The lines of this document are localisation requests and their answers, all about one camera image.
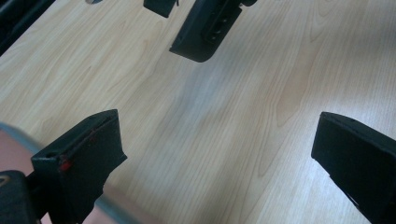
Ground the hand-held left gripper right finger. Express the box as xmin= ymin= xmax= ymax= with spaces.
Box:
xmin=311 ymin=111 xmax=396 ymax=224

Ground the dark stand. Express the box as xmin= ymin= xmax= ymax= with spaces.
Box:
xmin=0 ymin=0 xmax=57 ymax=58

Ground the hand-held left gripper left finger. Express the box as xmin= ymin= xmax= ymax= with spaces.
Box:
xmin=31 ymin=108 xmax=128 ymax=224

